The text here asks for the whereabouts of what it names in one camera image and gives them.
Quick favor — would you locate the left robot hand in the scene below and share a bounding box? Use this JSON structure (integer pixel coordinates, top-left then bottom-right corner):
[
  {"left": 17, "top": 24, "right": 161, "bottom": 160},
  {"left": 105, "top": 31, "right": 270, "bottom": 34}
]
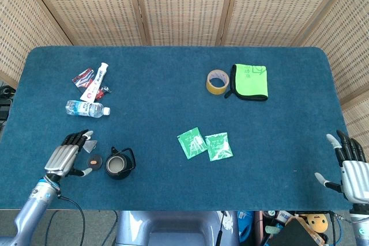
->
[{"left": 44, "top": 129, "right": 95, "bottom": 179}]

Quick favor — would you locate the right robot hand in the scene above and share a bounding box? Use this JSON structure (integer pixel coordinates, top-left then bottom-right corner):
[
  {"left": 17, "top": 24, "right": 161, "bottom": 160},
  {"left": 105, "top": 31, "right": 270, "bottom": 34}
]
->
[{"left": 314, "top": 129, "right": 369, "bottom": 206}]

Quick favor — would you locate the black teapot lid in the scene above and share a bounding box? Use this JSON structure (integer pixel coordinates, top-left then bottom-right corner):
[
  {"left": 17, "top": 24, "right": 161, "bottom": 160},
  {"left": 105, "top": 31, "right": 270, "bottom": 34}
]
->
[{"left": 86, "top": 154, "right": 103, "bottom": 171}]

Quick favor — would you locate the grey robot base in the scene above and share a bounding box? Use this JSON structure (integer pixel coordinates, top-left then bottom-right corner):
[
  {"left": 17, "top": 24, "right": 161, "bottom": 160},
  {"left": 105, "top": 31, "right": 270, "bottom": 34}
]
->
[{"left": 115, "top": 210, "right": 240, "bottom": 246}]

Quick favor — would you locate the black teapot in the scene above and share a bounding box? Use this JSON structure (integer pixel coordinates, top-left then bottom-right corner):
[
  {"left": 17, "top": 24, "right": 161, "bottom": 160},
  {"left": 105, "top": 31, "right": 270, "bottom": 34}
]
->
[{"left": 104, "top": 146, "right": 137, "bottom": 180}]

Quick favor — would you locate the pyramid tea bag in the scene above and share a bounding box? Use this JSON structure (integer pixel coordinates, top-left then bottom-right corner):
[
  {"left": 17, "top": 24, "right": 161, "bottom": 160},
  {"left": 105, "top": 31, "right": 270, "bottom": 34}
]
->
[{"left": 82, "top": 135, "right": 98, "bottom": 154}]

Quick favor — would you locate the clear plastic water bottle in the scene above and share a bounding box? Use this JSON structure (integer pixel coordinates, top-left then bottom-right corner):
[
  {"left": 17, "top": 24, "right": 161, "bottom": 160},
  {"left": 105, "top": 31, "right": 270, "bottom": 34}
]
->
[{"left": 65, "top": 100, "right": 111, "bottom": 119}]

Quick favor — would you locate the yellow plush toy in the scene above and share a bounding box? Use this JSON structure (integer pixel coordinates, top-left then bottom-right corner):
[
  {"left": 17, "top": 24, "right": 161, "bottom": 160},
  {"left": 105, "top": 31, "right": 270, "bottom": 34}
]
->
[{"left": 306, "top": 214, "right": 329, "bottom": 234}]

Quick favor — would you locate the small red black packet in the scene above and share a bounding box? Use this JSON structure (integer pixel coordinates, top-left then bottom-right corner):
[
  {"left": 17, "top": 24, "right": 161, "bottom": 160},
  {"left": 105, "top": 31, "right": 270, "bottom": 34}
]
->
[{"left": 93, "top": 84, "right": 112, "bottom": 100}]

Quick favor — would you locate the white toothpaste tube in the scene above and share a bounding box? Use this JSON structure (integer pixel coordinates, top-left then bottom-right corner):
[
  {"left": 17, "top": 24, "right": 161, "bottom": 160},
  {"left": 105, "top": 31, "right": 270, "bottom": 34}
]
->
[{"left": 80, "top": 62, "right": 110, "bottom": 103}]

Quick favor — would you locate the red white snack packet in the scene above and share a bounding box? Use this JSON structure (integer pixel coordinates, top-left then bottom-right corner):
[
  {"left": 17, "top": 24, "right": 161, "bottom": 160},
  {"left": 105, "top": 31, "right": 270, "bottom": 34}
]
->
[{"left": 71, "top": 67, "right": 96, "bottom": 89}]

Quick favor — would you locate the black box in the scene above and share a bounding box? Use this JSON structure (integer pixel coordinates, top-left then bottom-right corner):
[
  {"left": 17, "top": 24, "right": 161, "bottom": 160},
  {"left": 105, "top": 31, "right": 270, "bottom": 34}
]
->
[{"left": 268, "top": 218, "right": 321, "bottom": 246}]

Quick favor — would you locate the blue printed bag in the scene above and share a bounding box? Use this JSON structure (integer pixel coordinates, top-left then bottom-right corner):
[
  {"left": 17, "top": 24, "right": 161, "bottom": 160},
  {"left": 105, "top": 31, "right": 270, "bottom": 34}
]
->
[{"left": 236, "top": 210, "right": 256, "bottom": 244}]

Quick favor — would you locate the blue table mat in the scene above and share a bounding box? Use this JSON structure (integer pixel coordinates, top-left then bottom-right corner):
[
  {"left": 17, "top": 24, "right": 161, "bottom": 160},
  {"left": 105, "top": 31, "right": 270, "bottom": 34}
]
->
[{"left": 0, "top": 46, "right": 354, "bottom": 211}]

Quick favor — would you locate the green sachet with white print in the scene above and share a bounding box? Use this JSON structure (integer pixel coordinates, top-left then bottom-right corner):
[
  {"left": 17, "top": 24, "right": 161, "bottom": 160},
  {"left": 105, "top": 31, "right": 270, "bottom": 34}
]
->
[
  {"left": 176, "top": 127, "right": 208, "bottom": 160},
  {"left": 204, "top": 132, "right": 234, "bottom": 162}
]

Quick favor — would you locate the green microfiber cloth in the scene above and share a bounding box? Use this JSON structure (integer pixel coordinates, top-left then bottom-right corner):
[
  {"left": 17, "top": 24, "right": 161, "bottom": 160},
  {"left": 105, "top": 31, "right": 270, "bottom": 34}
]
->
[{"left": 224, "top": 63, "right": 269, "bottom": 102}]

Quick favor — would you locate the yellow packing tape roll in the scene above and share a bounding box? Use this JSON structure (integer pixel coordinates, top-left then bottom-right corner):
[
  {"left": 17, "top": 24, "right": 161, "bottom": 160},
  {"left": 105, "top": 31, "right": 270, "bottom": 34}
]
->
[{"left": 205, "top": 69, "right": 231, "bottom": 96}]

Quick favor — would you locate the woven folding screen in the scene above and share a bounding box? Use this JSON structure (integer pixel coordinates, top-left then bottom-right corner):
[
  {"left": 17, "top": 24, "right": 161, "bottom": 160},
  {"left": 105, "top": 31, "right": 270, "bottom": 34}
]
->
[{"left": 0, "top": 0, "right": 369, "bottom": 149}]

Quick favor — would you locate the black cable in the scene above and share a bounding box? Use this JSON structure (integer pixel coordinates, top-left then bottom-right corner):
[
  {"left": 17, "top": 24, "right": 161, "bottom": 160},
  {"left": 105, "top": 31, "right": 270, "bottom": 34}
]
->
[{"left": 44, "top": 195, "right": 119, "bottom": 246}]

